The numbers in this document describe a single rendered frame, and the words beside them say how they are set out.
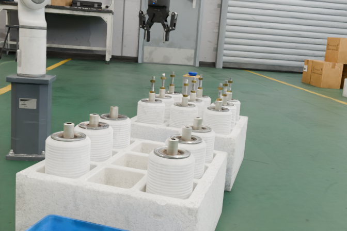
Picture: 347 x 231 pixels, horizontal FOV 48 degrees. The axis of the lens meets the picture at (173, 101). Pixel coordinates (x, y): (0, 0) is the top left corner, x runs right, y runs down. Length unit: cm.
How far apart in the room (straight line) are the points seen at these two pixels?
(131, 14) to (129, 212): 573
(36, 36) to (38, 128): 33
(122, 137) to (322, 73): 404
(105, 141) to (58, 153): 15
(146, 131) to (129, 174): 44
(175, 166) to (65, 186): 23
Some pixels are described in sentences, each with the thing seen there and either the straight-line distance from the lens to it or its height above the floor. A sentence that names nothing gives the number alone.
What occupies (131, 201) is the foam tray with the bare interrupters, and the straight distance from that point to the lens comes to 78.
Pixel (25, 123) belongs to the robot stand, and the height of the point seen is 14.
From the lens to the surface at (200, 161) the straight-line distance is 89.
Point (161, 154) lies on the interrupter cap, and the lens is 78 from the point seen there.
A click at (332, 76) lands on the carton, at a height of 14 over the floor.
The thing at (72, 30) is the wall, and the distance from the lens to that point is 646.
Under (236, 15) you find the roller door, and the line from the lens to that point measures 658.
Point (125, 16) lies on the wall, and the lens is 641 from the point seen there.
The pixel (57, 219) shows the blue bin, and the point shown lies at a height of 11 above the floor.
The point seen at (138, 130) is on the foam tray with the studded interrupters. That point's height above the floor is 16.
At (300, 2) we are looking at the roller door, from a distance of 695.
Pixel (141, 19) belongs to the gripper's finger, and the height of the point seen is 53.
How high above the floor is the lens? 49
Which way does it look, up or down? 10 degrees down
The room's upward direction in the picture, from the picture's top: 4 degrees clockwise
